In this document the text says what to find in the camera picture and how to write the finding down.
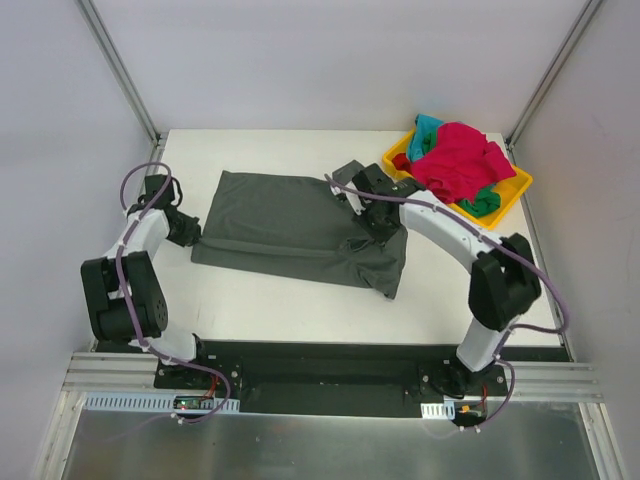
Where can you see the right aluminium frame post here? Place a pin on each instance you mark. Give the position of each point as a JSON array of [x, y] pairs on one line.
[[578, 29]]

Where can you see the green t shirt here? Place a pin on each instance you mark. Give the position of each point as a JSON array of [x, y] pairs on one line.
[[486, 202]]

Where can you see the aluminium front rail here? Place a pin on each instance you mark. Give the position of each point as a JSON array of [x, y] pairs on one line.
[[555, 382]]

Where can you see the left white cable duct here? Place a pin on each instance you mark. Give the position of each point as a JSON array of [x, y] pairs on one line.
[[159, 403]]

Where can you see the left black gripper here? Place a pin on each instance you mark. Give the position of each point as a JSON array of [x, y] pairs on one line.
[[188, 230]]

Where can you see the white cable duct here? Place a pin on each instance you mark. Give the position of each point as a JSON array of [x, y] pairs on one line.
[[159, 403], [438, 411]]

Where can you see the teal t shirt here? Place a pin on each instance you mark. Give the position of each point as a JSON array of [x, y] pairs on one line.
[[424, 138]]

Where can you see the right white cable duct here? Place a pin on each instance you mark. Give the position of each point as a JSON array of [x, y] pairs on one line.
[[438, 411]]

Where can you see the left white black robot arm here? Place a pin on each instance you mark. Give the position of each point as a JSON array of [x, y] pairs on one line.
[[125, 302]]

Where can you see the dark grey t shirt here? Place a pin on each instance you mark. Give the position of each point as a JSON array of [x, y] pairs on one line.
[[293, 226]]

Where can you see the magenta t shirt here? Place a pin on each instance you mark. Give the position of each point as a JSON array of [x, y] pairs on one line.
[[462, 162]]

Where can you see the yellow plastic bin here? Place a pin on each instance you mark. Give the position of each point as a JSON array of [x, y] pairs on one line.
[[510, 189]]

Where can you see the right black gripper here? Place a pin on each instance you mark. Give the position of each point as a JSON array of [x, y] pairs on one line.
[[377, 220]]

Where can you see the aluminium frame post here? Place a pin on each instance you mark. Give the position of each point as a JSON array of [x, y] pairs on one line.
[[578, 29], [115, 62]]

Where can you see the left aluminium frame post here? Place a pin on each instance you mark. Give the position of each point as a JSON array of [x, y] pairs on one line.
[[115, 62]]

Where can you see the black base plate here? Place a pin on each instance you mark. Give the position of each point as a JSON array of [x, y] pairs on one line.
[[357, 380]]

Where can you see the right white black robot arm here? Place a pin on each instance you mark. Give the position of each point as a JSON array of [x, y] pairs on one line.
[[503, 279]]

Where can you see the red t shirt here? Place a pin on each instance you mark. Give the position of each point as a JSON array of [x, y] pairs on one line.
[[402, 163]]

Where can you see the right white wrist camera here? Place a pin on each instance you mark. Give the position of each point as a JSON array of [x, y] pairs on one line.
[[353, 200]]

